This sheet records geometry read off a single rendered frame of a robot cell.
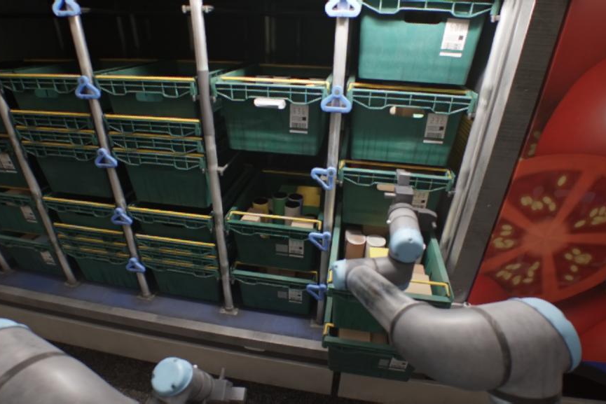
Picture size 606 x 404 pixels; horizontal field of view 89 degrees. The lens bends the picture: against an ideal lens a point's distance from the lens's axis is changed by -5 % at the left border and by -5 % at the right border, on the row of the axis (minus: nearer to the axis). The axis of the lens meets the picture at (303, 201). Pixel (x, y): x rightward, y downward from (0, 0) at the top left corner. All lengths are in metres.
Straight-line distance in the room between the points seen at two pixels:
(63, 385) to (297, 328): 1.28
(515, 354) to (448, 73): 0.84
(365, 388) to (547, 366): 1.26
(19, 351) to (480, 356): 0.55
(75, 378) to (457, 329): 0.47
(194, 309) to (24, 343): 1.31
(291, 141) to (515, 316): 0.87
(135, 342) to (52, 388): 1.56
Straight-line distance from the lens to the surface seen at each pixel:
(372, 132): 1.15
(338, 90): 1.06
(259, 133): 1.20
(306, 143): 1.17
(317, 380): 1.75
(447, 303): 1.15
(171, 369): 0.80
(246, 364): 1.77
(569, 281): 1.40
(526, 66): 1.02
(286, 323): 1.64
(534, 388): 0.60
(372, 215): 1.28
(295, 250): 1.39
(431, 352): 0.53
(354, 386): 1.76
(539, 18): 1.02
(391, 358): 1.38
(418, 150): 1.18
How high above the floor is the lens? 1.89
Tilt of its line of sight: 29 degrees down
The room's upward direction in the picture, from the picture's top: 2 degrees clockwise
